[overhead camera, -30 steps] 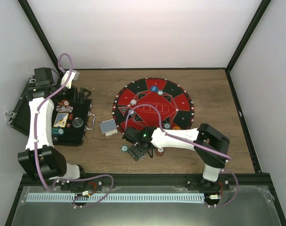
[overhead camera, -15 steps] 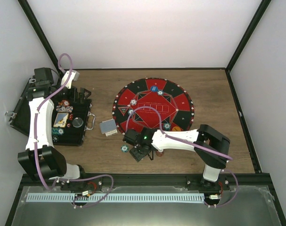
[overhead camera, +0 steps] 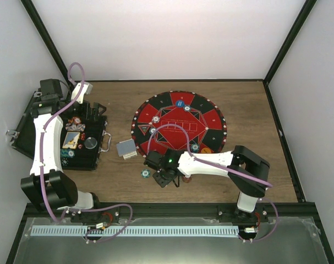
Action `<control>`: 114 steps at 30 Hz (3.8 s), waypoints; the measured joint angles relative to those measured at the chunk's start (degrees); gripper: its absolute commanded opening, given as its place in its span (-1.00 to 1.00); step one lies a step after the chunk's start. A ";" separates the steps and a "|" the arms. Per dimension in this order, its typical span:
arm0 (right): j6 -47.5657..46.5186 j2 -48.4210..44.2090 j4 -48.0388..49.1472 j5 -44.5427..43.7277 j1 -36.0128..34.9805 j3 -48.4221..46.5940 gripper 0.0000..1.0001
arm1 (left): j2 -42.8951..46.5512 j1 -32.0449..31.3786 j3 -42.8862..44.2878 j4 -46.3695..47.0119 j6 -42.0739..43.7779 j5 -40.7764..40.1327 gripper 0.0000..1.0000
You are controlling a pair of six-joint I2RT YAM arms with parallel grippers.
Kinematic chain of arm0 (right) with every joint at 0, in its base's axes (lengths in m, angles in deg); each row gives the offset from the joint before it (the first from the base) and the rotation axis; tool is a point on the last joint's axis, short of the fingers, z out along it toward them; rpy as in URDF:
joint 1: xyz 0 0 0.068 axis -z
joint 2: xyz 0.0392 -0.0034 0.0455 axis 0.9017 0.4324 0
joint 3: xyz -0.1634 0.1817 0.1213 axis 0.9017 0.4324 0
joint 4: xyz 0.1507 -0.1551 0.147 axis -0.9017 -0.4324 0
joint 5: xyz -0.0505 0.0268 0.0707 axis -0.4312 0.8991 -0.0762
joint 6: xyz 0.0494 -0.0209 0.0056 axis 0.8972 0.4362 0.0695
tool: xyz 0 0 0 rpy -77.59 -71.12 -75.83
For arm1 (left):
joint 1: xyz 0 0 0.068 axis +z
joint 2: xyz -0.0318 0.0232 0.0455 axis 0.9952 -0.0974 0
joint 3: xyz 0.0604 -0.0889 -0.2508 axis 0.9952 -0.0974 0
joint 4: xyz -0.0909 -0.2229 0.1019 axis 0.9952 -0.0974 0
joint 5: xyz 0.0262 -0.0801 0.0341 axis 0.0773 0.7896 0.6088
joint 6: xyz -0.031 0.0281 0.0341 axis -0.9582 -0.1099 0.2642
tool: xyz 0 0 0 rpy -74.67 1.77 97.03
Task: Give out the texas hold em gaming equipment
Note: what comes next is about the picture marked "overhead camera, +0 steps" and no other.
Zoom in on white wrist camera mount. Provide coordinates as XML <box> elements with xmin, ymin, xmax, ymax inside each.
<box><xmin>71</xmin><ymin>82</ymin><xmax>93</xmax><ymax>104</ymax></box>

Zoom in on card deck in case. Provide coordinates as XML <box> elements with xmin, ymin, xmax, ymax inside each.
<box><xmin>62</xmin><ymin>131</ymin><xmax>81</xmax><ymax>150</ymax></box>

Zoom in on light blue slotted rail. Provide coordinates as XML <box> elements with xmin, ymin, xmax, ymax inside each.
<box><xmin>30</xmin><ymin>225</ymin><xmax>239</xmax><ymax>238</ymax></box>

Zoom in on orange big blind button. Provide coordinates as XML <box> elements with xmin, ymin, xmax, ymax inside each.
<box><xmin>201</xmin><ymin>147</ymin><xmax>212</xmax><ymax>153</ymax></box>

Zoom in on blue small blind button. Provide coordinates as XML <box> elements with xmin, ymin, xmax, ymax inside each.
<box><xmin>175</xmin><ymin>100</ymin><xmax>185</xmax><ymax>108</ymax></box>

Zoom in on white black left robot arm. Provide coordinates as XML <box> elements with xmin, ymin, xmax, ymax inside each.
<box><xmin>20</xmin><ymin>79</ymin><xmax>103</xmax><ymax>222</ymax></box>

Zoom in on black dealer button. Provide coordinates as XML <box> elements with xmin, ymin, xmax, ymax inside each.
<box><xmin>84</xmin><ymin>137</ymin><xmax>98</xmax><ymax>150</ymax></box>

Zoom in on playing card deck box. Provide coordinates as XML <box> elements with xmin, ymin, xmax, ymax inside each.
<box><xmin>116</xmin><ymin>139</ymin><xmax>137</xmax><ymax>160</ymax></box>

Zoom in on white blue poker chip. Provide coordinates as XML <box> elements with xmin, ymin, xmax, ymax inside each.
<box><xmin>152</xmin><ymin>116</ymin><xmax>160</xmax><ymax>123</ymax></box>

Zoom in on round red black poker mat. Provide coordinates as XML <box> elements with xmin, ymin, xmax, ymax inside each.
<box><xmin>131</xmin><ymin>91</ymin><xmax>227</xmax><ymax>157</ymax></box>

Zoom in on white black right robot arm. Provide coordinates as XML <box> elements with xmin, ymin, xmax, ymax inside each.
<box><xmin>144</xmin><ymin>145</ymin><xmax>272</xmax><ymax>222</ymax></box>

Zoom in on black poker set case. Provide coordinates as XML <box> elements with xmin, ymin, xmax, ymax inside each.
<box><xmin>6</xmin><ymin>89</ymin><xmax>107</xmax><ymax>171</ymax></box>

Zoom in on mixed chips in case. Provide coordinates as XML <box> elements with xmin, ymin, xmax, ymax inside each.
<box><xmin>65</xmin><ymin>116</ymin><xmax>86</xmax><ymax>132</ymax></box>

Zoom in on teal chip in case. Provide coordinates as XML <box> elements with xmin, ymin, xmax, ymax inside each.
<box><xmin>61</xmin><ymin>149</ymin><xmax>75</xmax><ymax>158</ymax></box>

